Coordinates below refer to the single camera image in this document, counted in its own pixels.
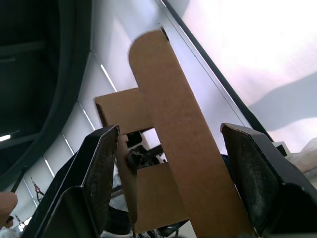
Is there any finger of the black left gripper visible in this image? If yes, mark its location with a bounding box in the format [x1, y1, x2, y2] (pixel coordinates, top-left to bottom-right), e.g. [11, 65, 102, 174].
[159, 24, 170, 42]

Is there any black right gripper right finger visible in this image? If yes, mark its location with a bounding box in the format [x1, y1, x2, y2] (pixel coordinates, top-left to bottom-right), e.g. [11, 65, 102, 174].
[220, 123, 317, 238]

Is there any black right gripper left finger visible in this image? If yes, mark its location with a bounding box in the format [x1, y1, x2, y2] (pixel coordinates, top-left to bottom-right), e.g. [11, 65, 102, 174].
[23, 125, 120, 238]

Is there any small brown cardboard box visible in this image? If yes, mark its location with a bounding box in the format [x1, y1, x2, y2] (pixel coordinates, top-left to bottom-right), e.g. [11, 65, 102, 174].
[95, 29, 256, 238]

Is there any red and white hanging object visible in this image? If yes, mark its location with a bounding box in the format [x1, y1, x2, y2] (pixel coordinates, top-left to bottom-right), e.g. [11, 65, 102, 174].
[31, 176, 45, 200]

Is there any blurred tan rounded object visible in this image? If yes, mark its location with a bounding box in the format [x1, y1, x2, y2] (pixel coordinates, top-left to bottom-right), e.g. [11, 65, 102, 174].
[0, 192, 18, 223]

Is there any person in white shirt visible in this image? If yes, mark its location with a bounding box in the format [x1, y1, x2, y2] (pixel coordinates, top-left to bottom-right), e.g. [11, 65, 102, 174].
[0, 215, 20, 238]

